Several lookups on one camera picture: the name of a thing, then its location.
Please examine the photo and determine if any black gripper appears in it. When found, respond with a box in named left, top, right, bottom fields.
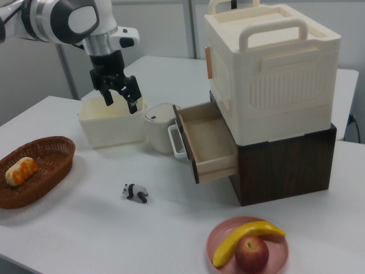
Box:
left=89, top=50, right=143, bottom=115

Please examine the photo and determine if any white drawer handle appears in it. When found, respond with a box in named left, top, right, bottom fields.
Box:
left=167, top=124, right=189, bottom=159

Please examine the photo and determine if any dark wood drawer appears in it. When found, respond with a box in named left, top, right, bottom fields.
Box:
left=167, top=102, right=239, bottom=185

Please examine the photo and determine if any dark wood drawer case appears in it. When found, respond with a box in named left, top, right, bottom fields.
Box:
left=209, top=90, right=338, bottom=207

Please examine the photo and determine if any cream plastic bin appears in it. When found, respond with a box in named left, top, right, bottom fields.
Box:
left=77, top=90, right=148, bottom=148

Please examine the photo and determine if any small white trash can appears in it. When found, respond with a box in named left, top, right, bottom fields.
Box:
left=143, top=103, right=183, bottom=156

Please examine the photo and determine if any brown wicker basket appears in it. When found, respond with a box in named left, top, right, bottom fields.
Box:
left=0, top=136, right=77, bottom=210

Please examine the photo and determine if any panda figurine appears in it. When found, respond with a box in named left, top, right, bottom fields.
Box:
left=121, top=183, right=149, bottom=204

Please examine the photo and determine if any bread piece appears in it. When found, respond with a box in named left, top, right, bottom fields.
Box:
left=5, top=156, right=39, bottom=187

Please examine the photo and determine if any cream plastic storage cabinet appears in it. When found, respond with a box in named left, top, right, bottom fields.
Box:
left=204, top=0, right=342, bottom=146

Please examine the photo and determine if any yellow banana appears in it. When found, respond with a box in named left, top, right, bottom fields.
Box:
left=212, top=220, right=286, bottom=268

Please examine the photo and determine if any red apple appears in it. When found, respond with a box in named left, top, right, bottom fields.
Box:
left=234, top=235, right=270, bottom=273

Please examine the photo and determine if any pink plate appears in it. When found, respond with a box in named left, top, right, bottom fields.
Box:
left=206, top=216, right=290, bottom=274

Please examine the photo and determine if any copper cabinet door handle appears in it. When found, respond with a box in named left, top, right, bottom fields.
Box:
left=204, top=47, right=214, bottom=81

